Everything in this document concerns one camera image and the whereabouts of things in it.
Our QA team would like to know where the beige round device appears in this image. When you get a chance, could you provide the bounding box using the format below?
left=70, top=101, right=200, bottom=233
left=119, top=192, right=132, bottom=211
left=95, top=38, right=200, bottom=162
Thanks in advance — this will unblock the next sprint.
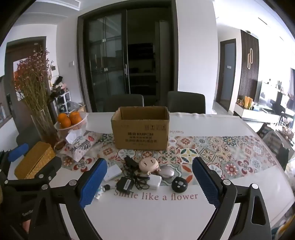
left=138, top=157, right=159, bottom=174

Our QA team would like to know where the yellow woven box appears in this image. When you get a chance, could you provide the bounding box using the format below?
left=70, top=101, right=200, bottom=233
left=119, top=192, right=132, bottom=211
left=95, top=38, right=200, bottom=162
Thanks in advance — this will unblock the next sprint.
left=14, top=141, right=56, bottom=179

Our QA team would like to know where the pile of slippers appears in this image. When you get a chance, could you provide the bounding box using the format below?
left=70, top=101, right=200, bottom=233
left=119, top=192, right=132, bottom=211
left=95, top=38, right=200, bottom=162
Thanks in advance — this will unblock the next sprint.
left=49, top=76, right=68, bottom=97

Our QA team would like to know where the white charger block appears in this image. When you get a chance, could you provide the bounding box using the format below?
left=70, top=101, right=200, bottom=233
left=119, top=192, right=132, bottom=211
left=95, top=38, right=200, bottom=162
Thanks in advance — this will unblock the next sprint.
left=147, top=174, right=163, bottom=190

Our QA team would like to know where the tile-print white tablecloth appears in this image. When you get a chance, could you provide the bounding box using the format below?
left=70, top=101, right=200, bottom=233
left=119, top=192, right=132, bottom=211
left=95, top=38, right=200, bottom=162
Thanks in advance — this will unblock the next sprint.
left=58, top=112, right=291, bottom=240

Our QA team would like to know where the white tv console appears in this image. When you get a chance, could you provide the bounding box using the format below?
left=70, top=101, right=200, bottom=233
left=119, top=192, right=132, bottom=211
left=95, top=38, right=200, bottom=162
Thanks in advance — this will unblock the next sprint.
left=234, top=103, right=282, bottom=121

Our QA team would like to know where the floral tissue pack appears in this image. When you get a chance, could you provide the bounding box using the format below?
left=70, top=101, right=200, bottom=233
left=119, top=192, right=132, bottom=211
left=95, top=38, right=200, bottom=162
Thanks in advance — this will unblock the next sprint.
left=59, top=130, right=102, bottom=162

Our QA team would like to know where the brown cardboard box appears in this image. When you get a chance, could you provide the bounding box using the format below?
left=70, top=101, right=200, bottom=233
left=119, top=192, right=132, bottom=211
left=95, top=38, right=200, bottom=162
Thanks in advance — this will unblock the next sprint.
left=111, top=106, right=170, bottom=150

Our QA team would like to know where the dark slatted wall panel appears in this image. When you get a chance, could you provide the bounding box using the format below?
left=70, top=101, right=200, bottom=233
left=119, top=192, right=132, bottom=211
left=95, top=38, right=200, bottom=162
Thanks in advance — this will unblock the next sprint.
left=237, top=30, right=260, bottom=109

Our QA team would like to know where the white usb hub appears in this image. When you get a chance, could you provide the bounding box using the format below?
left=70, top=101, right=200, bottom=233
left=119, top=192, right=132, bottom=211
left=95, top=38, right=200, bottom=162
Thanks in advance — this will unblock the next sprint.
left=103, top=165, right=122, bottom=181

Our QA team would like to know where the black round device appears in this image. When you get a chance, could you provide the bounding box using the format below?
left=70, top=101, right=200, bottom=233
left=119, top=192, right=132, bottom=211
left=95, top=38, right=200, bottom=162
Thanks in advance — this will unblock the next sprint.
left=171, top=176, right=188, bottom=192

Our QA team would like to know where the dried flower bunch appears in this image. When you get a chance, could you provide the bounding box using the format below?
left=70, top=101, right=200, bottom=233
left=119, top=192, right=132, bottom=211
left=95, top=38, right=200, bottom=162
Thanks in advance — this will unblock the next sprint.
left=14, top=47, right=54, bottom=113

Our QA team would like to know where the white shoe rack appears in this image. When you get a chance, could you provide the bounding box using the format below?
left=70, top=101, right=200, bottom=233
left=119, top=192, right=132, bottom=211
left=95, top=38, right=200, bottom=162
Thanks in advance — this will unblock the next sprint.
left=49, top=91, right=71, bottom=113

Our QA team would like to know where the dark interior door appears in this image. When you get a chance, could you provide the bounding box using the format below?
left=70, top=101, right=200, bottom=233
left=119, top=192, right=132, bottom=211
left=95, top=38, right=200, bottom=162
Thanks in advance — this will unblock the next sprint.
left=219, top=39, right=237, bottom=111

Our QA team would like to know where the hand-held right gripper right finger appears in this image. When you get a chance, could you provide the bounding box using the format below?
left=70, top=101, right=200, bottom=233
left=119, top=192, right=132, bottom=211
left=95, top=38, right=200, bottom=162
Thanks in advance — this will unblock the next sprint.
left=192, top=157, right=272, bottom=240

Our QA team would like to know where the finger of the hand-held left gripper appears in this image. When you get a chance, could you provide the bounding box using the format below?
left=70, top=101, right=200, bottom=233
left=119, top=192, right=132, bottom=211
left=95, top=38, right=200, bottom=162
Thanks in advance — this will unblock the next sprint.
left=34, top=158, right=62, bottom=185
left=0, top=143, right=29, bottom=172

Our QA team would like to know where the pile of oranges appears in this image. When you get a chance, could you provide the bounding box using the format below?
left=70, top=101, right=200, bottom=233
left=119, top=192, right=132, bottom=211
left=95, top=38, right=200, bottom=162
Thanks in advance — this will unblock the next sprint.
left=57, top=111, right=83, bottom=129

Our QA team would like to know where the dark dining chair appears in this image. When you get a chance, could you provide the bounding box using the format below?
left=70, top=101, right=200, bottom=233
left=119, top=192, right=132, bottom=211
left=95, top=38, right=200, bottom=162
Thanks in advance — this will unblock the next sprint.
left=167, top=91, right=205, bottom=114
left=104, top=94, right=144, bottom=113

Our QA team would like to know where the flat television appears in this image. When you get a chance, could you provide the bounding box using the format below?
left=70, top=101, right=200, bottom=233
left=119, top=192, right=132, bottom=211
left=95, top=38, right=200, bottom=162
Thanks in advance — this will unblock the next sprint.
left=255, top=81, right=263, bottom=107

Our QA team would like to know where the brown wooden door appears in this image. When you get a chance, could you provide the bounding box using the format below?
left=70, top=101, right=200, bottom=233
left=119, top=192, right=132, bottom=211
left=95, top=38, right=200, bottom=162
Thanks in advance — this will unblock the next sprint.
left=5, top=39, right=46, bottom=130

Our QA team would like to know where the black cable tangle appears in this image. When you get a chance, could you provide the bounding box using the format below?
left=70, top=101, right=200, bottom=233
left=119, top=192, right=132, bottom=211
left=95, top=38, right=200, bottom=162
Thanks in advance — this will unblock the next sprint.
left=123, top=165, right=150, bottom=190

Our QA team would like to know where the glass vase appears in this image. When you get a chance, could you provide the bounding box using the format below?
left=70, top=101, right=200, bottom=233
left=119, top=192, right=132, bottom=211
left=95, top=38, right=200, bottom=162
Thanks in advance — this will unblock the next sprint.
left=31, top=108, right=58, bottom=148

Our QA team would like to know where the white fruit basket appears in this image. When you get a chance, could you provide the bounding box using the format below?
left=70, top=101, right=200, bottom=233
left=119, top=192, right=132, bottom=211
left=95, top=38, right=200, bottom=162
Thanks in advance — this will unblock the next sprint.
left=54, top=112, right=88, bottom=139

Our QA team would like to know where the black power adapter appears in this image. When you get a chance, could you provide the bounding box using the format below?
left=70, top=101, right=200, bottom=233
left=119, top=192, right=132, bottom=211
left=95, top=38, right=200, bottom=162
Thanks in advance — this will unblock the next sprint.
left=116, top=176, right=134, bottom=193

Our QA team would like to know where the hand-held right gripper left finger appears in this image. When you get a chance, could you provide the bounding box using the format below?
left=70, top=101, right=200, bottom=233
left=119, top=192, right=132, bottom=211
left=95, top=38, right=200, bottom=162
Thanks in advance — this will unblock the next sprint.
left=28, top=158, right=108, bottom=240

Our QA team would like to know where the black charger plug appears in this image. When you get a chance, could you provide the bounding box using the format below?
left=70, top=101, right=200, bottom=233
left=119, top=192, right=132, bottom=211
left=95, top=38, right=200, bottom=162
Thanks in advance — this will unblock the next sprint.
left=124, top=156, right=139, bottom=170

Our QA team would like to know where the dark glass sliding door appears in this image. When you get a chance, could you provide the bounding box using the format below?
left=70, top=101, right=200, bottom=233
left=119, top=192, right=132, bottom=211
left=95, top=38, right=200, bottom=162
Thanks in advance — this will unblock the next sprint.
left=77, top=0, right=179, bottom=113

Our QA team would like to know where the gold wall ornament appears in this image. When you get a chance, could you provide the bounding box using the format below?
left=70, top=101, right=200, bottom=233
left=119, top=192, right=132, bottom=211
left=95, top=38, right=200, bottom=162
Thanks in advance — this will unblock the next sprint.
left=247, top=48, right=254, bottom=70

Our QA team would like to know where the side chair with patterned cushion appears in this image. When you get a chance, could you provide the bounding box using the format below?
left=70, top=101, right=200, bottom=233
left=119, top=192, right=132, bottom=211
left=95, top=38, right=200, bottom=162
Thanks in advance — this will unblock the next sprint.
left=261, top=129, right=289, bottom=171

